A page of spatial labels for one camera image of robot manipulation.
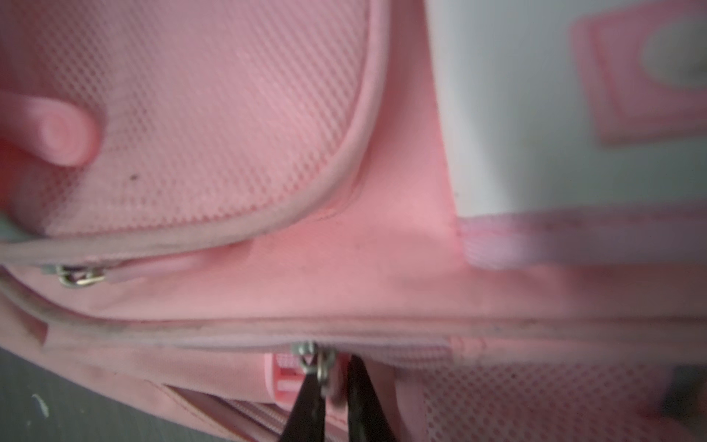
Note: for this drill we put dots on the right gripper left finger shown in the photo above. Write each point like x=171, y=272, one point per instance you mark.
x=306, y=422

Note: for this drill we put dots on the pink student backpack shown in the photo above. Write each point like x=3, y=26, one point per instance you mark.
x=499, y=206

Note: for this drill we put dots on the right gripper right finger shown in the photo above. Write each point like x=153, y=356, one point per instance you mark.
x=366, y=419

